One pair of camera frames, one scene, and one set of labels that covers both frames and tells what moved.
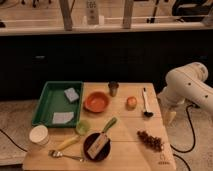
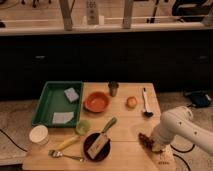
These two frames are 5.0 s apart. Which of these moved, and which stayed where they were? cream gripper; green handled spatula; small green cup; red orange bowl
Moved: cream gripper
Stayed: green handled spatula; red orange bowl; small green cup
